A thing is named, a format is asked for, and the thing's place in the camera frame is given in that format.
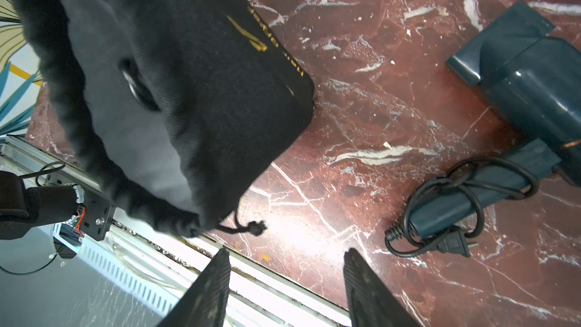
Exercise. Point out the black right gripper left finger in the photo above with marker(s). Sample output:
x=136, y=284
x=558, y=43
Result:
x=205, y=303

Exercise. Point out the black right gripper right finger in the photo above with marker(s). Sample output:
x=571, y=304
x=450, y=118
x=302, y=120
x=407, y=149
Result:
x=370, y=303

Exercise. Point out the black hair dryer bag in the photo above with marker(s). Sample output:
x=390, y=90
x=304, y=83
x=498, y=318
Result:
x=174, y=107

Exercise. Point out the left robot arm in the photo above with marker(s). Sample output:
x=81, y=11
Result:
x=25, y=208

